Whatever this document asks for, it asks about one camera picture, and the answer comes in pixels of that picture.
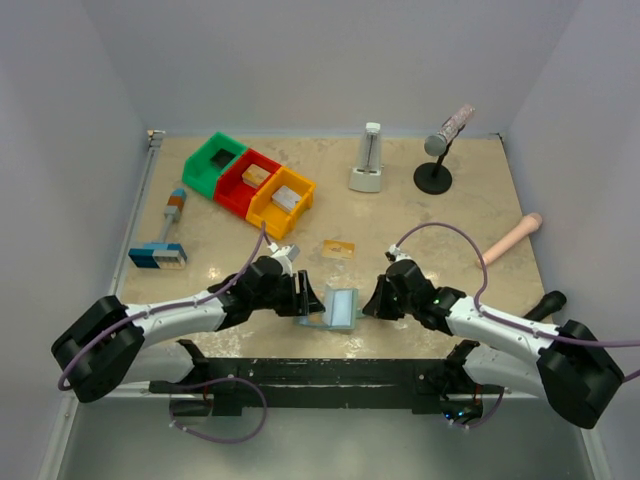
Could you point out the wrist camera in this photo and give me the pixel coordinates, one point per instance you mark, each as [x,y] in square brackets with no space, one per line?
[284,255]
[395,254]

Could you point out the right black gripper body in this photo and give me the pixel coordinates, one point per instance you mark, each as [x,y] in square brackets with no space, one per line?
[382,298]

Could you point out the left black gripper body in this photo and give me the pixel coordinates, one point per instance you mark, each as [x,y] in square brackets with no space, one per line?
[300,293]

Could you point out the toy block hammer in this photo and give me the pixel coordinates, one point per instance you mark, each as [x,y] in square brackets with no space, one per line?
[161,254]

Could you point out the card stack in yellow bin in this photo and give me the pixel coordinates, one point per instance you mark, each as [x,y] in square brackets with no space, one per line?
[286,199]

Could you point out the white metronome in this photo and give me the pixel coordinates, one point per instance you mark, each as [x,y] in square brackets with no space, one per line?
[366,175]

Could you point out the yellow plastic bin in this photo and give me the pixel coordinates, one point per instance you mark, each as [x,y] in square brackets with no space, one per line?
[278,222]

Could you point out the card stack in red bin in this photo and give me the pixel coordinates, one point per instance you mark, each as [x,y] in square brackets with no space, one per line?
[254,176]

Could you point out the green plastic bin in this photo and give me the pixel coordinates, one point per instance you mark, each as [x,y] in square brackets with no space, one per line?
[209,162]

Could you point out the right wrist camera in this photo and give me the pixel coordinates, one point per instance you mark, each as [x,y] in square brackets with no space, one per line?
[395,254]

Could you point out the green card holder wallet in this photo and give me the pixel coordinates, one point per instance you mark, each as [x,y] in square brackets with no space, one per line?
[341,311]

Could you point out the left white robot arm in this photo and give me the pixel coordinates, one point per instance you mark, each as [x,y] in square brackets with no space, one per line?
[100,348]

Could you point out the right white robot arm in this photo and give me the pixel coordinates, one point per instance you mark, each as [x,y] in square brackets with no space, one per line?
[564,365]

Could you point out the aluminium frame rail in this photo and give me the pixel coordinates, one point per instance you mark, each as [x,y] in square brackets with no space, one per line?
[66,413]

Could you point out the black item in green bin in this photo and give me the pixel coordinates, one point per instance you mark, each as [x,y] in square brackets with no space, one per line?
[222,158]

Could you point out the grey glitter microphone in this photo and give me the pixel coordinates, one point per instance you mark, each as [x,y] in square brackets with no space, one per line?
[447,131]

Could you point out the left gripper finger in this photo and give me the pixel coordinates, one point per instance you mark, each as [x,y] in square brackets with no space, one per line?
[310,308]
[306,292]

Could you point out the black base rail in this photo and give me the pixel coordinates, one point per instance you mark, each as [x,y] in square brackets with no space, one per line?
[417,385]

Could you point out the black microphone stand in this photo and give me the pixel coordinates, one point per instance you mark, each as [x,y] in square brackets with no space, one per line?
[433,177]

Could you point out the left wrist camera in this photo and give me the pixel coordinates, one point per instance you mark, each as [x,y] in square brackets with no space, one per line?
[284,255]

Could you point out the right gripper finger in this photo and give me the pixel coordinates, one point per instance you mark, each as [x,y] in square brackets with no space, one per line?
[391,309]
[376,304]

